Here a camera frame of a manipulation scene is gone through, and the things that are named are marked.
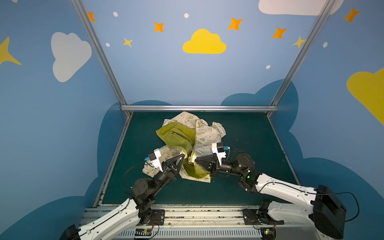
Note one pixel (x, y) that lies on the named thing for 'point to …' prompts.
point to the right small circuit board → (268, 233)
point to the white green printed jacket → (188, 138)
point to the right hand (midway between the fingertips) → (197, 159)
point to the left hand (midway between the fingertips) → (183, 155)
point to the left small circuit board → (143, 232)
